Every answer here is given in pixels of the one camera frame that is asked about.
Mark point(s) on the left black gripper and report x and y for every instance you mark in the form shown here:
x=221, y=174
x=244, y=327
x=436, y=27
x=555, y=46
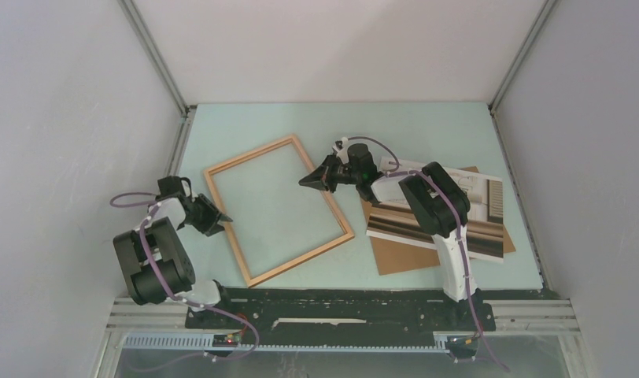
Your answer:
x=210, y=226

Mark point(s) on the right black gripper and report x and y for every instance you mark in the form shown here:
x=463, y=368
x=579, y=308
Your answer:
x=315, y=180

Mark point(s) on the printed photo sheet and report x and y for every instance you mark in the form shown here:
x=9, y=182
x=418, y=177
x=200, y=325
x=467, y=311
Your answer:
x=392, y=223

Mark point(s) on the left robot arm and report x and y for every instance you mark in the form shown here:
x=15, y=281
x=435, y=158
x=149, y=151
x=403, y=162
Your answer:
x=152, y=258

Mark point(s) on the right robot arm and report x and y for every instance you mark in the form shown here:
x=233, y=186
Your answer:
x=437, y=203

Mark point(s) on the small green circuit board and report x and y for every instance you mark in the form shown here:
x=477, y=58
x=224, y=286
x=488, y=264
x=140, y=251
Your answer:
x=226, y=340

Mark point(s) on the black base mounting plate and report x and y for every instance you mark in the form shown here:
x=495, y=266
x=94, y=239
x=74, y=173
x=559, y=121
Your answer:
x=344, y=318

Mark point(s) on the aluminium rail frame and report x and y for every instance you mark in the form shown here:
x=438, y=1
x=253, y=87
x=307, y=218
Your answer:
x=517, y=313

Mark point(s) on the left corner metal post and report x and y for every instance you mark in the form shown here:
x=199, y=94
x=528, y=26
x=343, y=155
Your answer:
x=152, y=51

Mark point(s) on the corner metal post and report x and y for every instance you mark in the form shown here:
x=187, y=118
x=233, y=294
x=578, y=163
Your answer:
x=495, y=106
x=152, y=51

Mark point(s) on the right corner metal post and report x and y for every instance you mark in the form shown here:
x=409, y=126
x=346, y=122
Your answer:
x=495, y=106

